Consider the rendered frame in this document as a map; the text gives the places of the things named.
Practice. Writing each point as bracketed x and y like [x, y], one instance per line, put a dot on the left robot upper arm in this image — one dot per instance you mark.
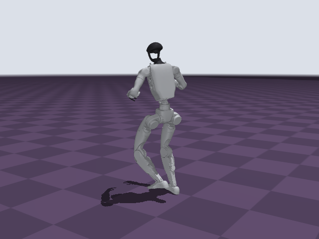
[139, 81]

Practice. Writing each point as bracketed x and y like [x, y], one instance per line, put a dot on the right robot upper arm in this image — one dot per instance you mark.
[179, 77]

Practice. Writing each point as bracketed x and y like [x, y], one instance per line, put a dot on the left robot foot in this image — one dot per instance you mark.
[163, 184]

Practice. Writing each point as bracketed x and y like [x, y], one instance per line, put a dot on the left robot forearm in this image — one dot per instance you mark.
[128, 94]

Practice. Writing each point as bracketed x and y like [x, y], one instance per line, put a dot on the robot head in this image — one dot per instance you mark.
[155, 48]

